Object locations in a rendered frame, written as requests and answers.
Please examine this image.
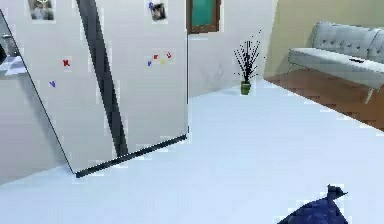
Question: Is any black fridge handle bar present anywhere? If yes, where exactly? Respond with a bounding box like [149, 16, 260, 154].
[76, 0, 130, 158]

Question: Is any dark plant in green pot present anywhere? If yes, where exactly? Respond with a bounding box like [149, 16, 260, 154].
[232, 29, 263, 96]

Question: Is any dark blue tied bag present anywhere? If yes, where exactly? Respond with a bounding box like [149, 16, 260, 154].
[277, 183, 350, 224]

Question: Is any brown framed green picture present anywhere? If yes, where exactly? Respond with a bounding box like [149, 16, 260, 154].
[186, 0, 222, 35]

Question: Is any grey tufted sofa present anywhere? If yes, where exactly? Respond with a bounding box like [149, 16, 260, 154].
[287, 20, 384, 104]

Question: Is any white fridge with magnets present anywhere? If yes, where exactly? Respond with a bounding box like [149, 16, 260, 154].
[0, 0, 190, 179]

